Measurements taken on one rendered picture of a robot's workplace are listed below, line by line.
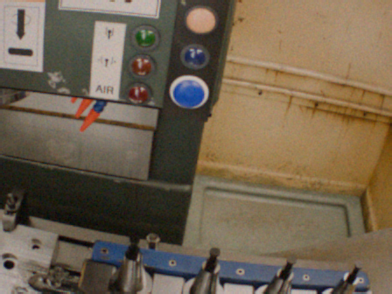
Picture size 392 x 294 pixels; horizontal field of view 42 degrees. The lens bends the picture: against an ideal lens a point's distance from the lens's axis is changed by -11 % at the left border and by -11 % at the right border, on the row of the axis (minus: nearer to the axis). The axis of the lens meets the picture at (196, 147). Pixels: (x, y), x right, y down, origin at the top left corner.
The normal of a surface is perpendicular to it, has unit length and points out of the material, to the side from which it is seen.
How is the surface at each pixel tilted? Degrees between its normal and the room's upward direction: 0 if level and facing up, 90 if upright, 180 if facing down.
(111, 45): 90
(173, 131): 90
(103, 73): 90
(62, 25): 90
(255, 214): 0
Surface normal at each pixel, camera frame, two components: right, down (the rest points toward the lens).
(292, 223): 0.14, -0.77
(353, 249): -0.28, -0.77
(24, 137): -0.07, 0.60
